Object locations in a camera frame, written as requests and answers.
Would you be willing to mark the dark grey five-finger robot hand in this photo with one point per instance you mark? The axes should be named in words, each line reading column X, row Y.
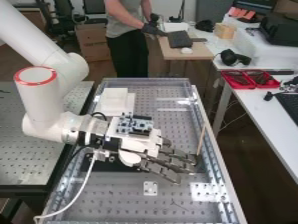
column 137, row 143

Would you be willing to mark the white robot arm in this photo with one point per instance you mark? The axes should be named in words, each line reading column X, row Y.
column 44, row 100

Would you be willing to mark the small white square plate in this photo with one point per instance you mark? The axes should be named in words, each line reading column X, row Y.
column 151, row 188

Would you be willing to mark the small white box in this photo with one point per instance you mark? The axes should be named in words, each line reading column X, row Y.
column 115, row 100

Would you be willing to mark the thin stick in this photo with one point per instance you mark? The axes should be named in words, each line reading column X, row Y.
column 204, row 135

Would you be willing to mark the clear box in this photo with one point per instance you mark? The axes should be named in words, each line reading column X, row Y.
column 177, row 93

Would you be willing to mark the red tray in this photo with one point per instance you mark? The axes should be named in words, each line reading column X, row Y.
column 244, row 86
column 269, row 86

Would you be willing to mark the white desk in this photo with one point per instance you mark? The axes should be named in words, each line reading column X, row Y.
column 266, row 126
column 266, row 56

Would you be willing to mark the wooden desk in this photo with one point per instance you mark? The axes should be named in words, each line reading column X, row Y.
column 197, row 55

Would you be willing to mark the white mouse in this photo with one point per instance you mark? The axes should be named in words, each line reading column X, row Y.
column 187, row 50

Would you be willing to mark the person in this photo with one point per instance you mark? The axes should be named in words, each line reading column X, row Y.
column 128, row 43

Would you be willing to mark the black headphones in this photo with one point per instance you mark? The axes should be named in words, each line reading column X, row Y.
column 228, row 57

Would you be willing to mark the white carton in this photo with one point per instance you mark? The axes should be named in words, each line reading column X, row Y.
column 175, row 26

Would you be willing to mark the small cardboard box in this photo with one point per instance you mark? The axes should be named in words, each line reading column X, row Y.
column 224, row 30

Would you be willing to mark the black office chair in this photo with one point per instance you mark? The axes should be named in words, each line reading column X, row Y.
column 60, row 16

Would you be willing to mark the black case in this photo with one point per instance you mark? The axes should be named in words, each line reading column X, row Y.
column 280, row 30

